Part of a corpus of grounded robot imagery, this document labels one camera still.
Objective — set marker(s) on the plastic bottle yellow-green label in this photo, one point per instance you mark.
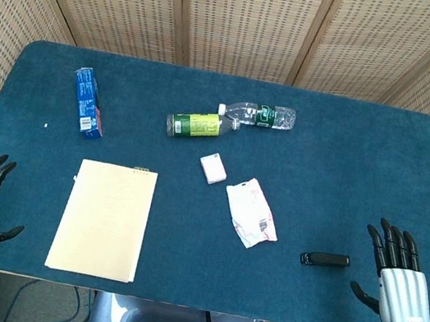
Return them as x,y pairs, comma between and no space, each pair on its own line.
196,124

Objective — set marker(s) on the woven wooden folding screen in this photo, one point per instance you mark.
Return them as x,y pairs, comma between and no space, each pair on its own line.
248,21

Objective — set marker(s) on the clear bottle dark green label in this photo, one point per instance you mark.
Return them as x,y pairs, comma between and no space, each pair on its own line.
264,115

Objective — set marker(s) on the white pink wet wipes pack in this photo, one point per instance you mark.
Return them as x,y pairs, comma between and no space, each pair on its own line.
249,213

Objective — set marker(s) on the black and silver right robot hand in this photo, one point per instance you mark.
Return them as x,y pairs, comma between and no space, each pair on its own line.
403,298

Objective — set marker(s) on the small pink tissue pack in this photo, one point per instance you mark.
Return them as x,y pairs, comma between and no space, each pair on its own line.
213,168

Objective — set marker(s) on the black stapler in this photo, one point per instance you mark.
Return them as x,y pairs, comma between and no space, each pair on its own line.
327,259

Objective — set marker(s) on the blue cardboard box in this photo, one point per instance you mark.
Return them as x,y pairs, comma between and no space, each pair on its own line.
87,103

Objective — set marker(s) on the yellow spiral notepad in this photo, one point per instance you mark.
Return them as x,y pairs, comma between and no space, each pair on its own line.
102,220

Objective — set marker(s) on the blue felt table cover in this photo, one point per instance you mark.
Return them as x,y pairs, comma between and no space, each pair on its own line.
320,179

